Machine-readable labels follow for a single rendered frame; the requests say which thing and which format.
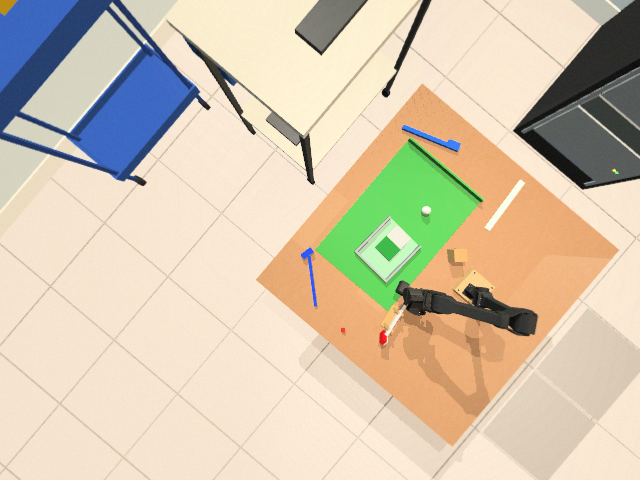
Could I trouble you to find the green rectangular mat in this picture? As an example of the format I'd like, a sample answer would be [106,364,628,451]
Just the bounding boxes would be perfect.
[315,141,480,311]

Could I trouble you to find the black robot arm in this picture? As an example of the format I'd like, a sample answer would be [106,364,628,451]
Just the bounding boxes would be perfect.
[403,283,538,336]

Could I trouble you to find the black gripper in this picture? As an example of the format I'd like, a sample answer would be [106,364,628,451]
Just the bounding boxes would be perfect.
[395,280,412,296]

